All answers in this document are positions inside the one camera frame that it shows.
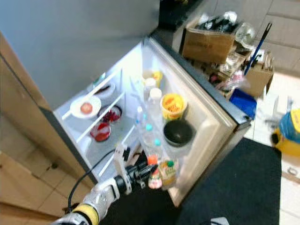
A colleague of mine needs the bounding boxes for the large brown cardboard box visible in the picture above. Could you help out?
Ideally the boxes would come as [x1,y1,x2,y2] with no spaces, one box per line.
[181,21,238,66]

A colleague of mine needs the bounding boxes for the blue plastic bin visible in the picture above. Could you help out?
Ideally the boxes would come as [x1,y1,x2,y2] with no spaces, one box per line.
[229,88,258,120]

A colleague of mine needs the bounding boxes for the blue broom handle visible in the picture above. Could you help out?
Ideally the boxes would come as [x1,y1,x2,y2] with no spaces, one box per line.
[243,22,274,76]

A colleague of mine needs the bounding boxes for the teal cap water bottle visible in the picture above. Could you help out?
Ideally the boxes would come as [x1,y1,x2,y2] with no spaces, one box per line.
[142,123,159,153]
[149,138,169,162]
[135,106,150,136]

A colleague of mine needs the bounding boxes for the white cap clear bottle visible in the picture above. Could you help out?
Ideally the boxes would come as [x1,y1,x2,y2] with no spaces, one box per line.
[143,77,158,101]
[148,88,165,123]

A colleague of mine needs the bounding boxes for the black bowl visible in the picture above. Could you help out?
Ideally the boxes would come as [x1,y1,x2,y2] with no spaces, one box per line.
[163,120,195,147]

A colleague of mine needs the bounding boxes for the black rug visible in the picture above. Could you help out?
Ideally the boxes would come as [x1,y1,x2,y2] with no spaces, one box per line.
[162,138,282,225]

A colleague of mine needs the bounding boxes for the small brown cardboard box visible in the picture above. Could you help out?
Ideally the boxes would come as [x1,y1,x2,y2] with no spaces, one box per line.
[244,63,275,98]

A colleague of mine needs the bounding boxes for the grey steel fridge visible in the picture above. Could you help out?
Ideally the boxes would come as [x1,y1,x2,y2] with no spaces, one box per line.
[0,0,163,190]

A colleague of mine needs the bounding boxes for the glass fridge shelf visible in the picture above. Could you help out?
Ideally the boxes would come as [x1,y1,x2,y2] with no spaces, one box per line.
[68,68,125,119]
[75,92,134,143]

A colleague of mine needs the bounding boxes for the dark bowl with red berries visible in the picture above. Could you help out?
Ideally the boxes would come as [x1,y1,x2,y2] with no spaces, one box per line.
[98,105,123,124]

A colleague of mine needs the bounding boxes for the yellow instant noodle cup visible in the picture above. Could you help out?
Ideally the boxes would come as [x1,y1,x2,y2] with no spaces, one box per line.
[161,93,188,123]

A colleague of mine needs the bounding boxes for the orange cap small bottle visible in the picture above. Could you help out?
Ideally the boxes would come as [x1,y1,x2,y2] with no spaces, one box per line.
[147,155,163,190]

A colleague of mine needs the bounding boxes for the green cap yellow label bottle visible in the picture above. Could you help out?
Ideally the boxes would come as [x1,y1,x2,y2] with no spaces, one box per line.
[159,159,179,188]

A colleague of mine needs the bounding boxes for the black appliance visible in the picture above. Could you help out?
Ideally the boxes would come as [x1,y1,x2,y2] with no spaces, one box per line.
[158,0,194,31]

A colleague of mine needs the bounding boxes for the round red fruit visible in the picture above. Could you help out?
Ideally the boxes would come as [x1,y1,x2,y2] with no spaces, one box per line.
[81,102,94,115]

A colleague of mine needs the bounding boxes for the red filled bowl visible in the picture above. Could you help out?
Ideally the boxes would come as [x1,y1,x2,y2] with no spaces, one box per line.
[90,123,113,143]

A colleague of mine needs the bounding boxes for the yellow and blue toy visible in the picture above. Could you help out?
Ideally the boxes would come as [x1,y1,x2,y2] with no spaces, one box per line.
[270,108,300,158]

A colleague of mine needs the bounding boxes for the white bowl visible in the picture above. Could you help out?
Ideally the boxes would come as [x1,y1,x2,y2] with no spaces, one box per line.
[94,82,116,99]

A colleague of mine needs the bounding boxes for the clear glass bowl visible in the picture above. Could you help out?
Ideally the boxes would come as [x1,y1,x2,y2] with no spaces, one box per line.
[234,22,256,48]

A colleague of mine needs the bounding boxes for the yellow white small cup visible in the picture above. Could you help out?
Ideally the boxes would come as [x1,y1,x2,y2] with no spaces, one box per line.
[142,69,165,86]

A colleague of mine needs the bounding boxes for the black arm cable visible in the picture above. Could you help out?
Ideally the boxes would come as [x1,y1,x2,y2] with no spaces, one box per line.
[67,149,118,212]

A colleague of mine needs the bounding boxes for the white lined fridge door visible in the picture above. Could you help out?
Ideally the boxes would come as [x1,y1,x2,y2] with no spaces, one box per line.
[122,35,253,207]

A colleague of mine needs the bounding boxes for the white plate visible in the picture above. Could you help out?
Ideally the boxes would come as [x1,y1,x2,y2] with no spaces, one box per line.
[69,95,103,120]

